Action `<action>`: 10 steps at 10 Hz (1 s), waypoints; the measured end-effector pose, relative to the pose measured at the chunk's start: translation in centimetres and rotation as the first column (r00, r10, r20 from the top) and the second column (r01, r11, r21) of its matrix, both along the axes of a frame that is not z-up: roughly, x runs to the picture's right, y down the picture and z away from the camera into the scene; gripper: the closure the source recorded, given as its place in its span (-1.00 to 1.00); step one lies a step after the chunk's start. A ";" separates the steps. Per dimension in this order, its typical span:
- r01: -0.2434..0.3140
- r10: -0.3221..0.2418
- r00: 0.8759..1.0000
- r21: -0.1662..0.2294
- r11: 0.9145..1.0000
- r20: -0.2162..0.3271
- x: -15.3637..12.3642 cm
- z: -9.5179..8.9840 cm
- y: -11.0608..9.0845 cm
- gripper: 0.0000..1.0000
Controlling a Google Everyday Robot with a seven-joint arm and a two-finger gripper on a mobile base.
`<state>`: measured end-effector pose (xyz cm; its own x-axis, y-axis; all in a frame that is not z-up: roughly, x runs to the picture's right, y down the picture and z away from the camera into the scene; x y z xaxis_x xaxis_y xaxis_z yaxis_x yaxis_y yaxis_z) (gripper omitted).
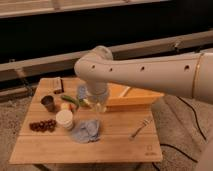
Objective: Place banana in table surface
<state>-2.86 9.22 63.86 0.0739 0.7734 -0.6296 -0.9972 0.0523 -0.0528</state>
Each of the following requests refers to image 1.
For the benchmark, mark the blue crumpled cloth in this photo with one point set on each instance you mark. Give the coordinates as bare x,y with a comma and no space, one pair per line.
86,131

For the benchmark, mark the yellow lemon toy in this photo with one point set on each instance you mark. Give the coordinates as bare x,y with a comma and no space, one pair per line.
66,106

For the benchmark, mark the bunch of red grapes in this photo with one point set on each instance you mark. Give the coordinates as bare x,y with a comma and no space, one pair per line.
42,126

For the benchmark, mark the brown chocolate bar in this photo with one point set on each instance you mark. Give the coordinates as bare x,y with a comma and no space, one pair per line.
57,85

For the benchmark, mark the metal fork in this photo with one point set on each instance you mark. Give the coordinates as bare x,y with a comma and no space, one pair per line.
143,124

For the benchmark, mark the dark metal cup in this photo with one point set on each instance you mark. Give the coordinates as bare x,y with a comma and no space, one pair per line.
48,103

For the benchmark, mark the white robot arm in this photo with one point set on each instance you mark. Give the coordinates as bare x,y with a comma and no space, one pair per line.
187,75

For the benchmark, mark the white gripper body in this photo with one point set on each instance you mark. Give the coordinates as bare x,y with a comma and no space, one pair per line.
97,94

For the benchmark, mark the green chili pepper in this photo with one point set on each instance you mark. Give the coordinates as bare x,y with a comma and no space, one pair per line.
70,99

